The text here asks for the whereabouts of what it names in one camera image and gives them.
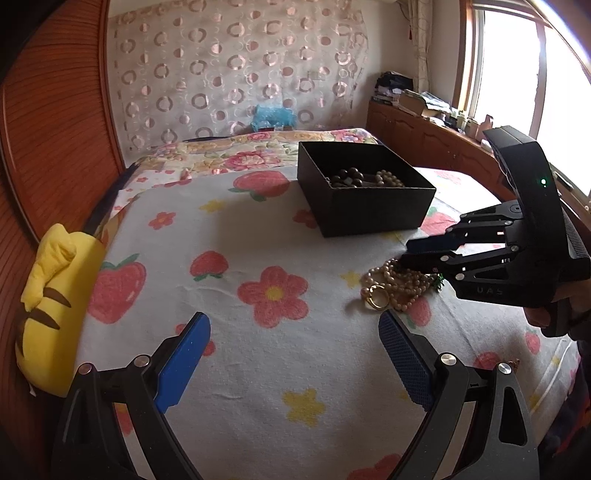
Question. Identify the wood-framed window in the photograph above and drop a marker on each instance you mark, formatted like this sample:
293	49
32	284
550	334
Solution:
508	69

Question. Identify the group of small bottles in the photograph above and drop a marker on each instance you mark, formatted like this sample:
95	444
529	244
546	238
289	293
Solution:
464	121

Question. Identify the pile of dark clothes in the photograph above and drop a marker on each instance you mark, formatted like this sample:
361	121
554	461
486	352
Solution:
392	85

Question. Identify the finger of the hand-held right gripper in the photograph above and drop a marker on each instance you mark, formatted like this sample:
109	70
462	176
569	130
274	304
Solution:
434	244
425	264

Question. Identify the green bead ornament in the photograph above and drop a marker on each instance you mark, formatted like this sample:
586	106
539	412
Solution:
437	281

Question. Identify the beige window curtain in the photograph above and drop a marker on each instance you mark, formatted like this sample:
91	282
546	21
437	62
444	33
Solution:
419	46

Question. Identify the stack of books and boxes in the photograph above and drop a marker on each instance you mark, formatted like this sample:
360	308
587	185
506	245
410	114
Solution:
422	104

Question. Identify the floral bed quilt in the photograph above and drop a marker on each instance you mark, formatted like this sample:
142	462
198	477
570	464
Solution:
240	159

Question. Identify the blue plastic bag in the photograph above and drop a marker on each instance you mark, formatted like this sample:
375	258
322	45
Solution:
272	117

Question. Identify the black cardboard jewelry box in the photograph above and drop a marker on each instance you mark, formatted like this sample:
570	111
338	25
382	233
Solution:
369	212

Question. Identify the yellow plush pillow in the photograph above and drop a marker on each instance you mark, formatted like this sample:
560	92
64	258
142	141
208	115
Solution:
60	277

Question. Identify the person's right hand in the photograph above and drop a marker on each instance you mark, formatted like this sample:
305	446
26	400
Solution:
535	316

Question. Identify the tan cardboard carton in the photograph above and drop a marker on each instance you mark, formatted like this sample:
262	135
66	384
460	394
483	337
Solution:
485	127

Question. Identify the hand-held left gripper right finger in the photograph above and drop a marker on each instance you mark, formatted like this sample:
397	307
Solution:
406	364

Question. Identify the circle-patterned sheer curtain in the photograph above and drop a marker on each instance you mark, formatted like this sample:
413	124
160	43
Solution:
221	69

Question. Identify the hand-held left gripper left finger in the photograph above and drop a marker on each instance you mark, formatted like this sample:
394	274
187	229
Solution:
182	364

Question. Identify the strawberry print blanket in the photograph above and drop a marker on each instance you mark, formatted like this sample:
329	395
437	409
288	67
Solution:
277	369

